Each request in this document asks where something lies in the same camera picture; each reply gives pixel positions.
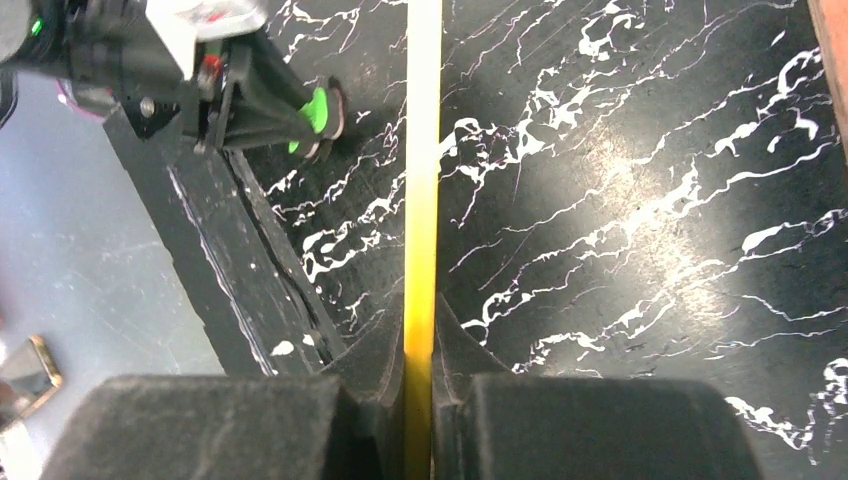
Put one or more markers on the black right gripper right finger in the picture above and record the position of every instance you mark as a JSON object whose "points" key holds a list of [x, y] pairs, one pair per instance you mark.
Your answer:
{"points": [[490, 423]]}

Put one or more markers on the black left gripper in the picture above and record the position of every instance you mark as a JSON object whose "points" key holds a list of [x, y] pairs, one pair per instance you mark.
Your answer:
{"points": [[125, 56]]}

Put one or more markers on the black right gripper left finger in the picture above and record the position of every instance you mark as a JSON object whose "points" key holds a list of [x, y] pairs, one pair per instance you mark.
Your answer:
{"points": [[344, 422]]}

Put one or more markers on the green black whiteboard eraser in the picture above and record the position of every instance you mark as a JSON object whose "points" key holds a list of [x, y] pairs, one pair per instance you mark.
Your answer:
{"points": [[326, 112]]}

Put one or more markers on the yellow framed whiteboard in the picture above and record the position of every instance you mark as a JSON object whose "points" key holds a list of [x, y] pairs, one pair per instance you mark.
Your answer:
{"points": [[424, 51]]}

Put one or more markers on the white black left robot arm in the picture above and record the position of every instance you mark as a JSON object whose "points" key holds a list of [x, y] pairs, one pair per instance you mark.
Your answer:
{"points": [[49, 38]]}

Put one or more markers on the gold framed smartphone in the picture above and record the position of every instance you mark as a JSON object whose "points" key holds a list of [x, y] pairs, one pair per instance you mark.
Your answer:
{"points": [[29, 377]]}

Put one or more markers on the brown wooden board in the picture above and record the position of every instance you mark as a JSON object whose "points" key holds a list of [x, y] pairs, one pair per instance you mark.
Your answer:
{"points": [[829, 18]]}

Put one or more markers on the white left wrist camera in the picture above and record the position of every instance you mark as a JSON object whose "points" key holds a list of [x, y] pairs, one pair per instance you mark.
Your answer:
{"points": [[182, 24]]}

